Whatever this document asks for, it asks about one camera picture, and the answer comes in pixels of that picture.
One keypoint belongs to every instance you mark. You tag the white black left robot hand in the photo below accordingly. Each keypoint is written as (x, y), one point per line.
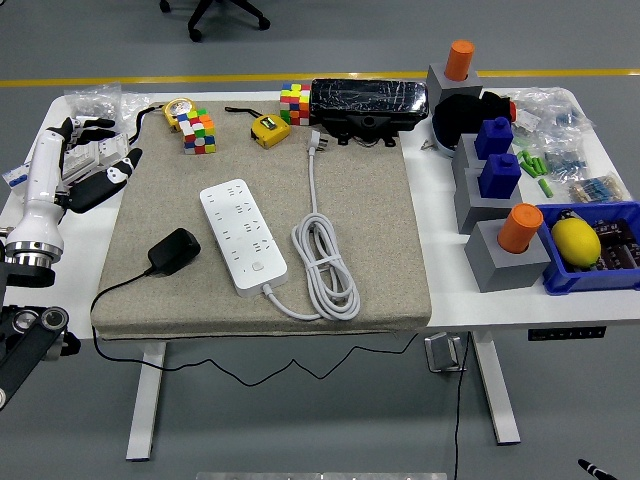
(42, 185)

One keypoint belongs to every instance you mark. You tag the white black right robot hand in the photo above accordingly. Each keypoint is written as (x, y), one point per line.
(592, 470)

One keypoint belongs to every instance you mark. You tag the black power adapter plug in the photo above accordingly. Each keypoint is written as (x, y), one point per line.
(175, 250)

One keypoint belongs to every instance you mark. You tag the white power strip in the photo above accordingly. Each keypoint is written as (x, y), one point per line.
(240, 235)

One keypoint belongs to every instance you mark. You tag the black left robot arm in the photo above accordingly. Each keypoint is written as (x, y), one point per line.
(25, 345)

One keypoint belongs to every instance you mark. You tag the clear bag of grey parts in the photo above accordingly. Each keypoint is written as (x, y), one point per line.
(92, 102)

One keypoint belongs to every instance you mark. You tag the empty clear plastic bag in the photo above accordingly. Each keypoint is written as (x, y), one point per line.
(135, 105)

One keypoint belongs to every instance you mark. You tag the white table leg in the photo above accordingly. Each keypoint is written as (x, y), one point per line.
(492, 385)
(145, 400)

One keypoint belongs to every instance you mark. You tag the black table control panel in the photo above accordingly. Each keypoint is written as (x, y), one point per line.
(567, 334)

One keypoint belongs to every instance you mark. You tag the round yellow tape measure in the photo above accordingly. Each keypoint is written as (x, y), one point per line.
(179, 107)

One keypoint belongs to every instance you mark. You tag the colourful puzzle cube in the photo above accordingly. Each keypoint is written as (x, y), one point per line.
(197, 132)
(295, 102)

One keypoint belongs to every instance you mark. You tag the blue plastic bin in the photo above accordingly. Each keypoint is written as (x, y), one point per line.
(570, 282)

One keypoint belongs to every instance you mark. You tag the black office chair base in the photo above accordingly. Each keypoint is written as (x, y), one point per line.
(196, 34)

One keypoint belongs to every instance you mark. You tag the grey holder block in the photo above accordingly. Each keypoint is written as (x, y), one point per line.
(465, 155)
(440, 82)
(492, 270)
(467, 200)

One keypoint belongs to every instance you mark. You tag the black capacitors pile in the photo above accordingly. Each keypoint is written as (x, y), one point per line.
(617, 245)

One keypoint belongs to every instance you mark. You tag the yellow lemon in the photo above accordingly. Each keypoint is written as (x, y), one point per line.
(575, 242)

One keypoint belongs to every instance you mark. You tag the square yellow tape measure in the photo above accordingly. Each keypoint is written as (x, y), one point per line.
(270, 132)

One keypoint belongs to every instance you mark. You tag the orange cylinder peg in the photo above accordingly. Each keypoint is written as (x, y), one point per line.
(459, 60)
(520, 227)

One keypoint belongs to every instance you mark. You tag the clear bag of tan resistors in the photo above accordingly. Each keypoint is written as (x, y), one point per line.
(600, 189)

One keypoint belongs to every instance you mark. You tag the green battery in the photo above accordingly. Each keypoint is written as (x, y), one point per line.
(545, 188)
(541, 166)
(525, 157)
(529, 168)

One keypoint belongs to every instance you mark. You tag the blue square peg block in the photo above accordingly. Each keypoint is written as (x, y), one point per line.
(497, 177)
(492, 140)

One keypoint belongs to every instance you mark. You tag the clear bag of blue resistors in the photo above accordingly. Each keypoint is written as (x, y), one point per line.
(565, 162)

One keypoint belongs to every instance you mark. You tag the grey-brown fabric mat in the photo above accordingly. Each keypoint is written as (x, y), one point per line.
(365, 225)

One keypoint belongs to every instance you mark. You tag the black wrapped device box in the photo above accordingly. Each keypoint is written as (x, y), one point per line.
(367, 100)

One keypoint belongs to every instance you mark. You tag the clear bag of mixed parts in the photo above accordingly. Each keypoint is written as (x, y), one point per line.
(545, 117)

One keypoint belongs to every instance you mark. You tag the small metal screws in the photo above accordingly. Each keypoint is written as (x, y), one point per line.
(427, 145)

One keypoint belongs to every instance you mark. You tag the small red knob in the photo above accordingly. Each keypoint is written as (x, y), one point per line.
(513, 110)

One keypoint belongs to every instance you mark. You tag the black cloth cap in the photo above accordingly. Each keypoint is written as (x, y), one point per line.
(457, 117)

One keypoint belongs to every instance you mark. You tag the white wall socket panel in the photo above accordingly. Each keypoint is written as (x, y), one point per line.
(82, 160)
(115, 147)

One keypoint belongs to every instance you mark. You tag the silver metal bracket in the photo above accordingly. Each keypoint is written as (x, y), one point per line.
(442, 352)

